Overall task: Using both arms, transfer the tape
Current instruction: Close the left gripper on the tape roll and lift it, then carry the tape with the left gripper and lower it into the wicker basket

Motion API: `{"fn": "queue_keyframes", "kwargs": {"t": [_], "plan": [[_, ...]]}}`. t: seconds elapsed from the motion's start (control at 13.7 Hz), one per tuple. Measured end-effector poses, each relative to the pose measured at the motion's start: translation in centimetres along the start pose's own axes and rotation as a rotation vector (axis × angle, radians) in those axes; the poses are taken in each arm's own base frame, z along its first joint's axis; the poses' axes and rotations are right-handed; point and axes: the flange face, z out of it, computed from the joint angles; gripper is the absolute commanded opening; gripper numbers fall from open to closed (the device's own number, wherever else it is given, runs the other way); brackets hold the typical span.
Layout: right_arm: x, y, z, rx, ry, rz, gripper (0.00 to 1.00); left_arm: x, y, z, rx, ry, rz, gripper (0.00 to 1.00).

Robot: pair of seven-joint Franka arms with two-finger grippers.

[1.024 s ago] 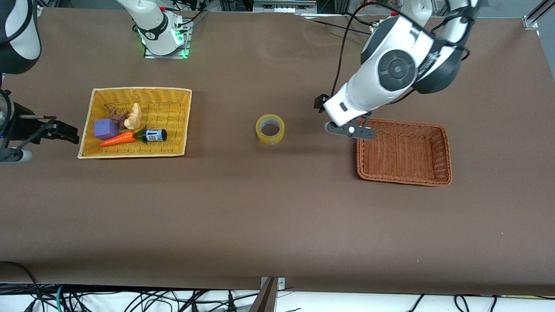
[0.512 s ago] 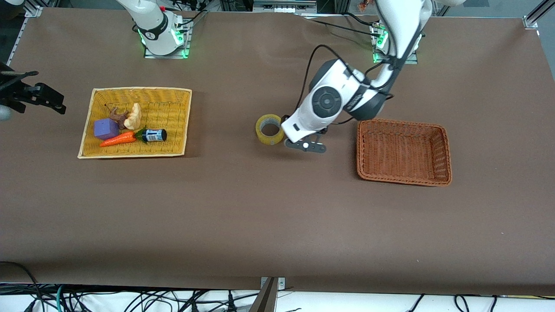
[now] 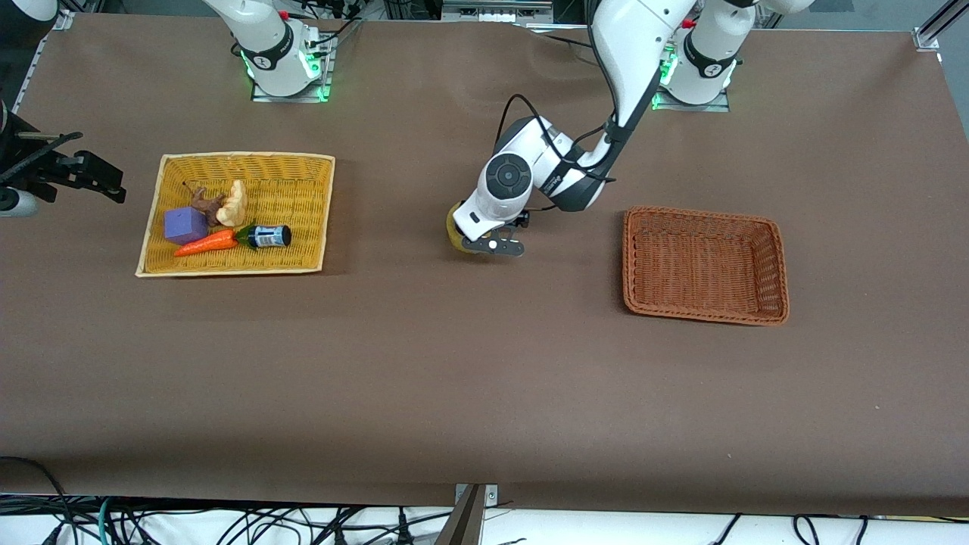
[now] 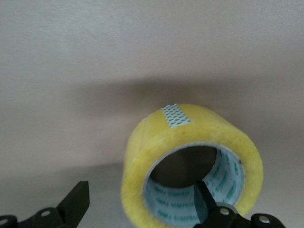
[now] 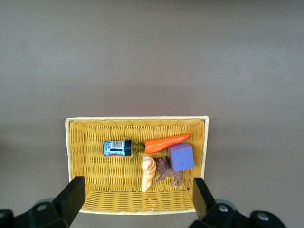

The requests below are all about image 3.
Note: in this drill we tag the aluminium frame profile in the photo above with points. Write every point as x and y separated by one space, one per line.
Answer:
64 14
935 30

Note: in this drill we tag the cream toy bread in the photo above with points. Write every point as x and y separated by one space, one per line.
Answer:
233 204

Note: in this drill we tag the orange toy carrot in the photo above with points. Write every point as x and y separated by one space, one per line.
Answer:
208 242

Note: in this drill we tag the brown toy root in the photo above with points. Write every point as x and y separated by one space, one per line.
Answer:
204 206

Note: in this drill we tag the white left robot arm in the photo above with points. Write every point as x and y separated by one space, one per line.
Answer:
628 45

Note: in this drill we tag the metal table edge bracket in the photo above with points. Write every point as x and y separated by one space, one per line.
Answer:
473 515

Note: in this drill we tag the clear tape roll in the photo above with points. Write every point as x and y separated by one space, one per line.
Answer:
456 231

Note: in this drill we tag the purple cube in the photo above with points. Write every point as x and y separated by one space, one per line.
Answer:
185 225

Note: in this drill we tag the brown wicker basket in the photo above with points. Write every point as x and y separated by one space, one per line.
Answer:
696 265

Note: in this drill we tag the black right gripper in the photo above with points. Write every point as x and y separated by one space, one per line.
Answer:
39 168

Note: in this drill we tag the grey electronics box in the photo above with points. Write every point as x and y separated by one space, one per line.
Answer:
496 10

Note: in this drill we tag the yellow wicker basket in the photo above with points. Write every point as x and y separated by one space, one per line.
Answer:
303 250

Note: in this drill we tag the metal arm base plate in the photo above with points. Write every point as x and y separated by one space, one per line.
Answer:
725 102
327 72

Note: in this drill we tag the small dark bottle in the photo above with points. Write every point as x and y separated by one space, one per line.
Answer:
269 237

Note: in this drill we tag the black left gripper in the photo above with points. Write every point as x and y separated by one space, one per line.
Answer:
521 219

